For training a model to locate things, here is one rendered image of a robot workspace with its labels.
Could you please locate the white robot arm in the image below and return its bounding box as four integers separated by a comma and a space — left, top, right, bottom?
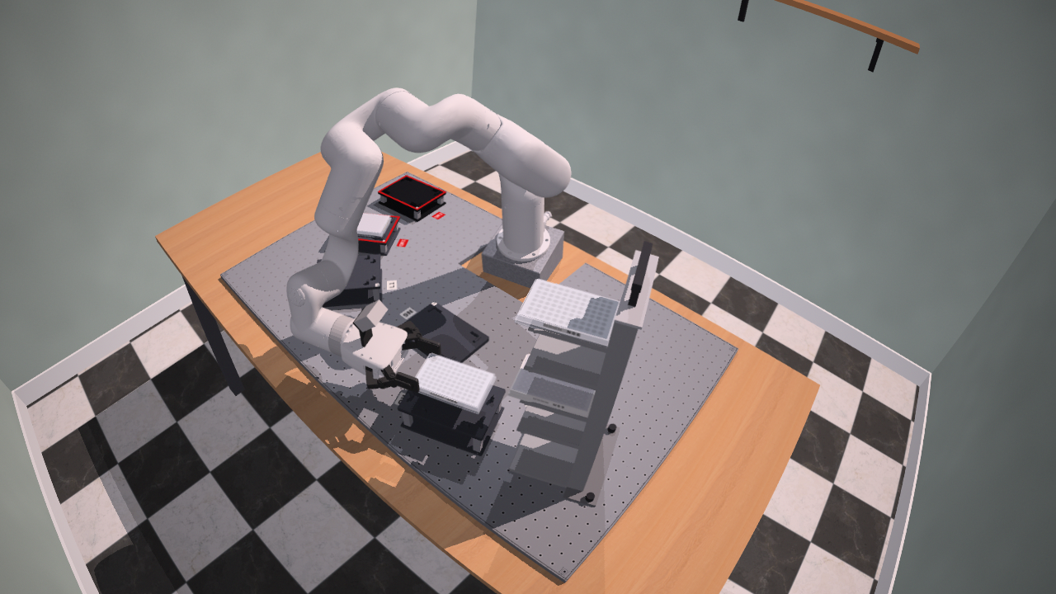
286, 88, 571, 356

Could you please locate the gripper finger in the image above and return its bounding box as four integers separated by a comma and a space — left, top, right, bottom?
365, 365, 420, 393
396, 321, 441, 356

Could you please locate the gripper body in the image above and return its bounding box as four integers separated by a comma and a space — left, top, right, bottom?
341, 320, 408, 379

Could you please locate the white microplate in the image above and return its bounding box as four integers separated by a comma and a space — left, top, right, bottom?
357, 214, 392, 238
515, 279, 620, 347

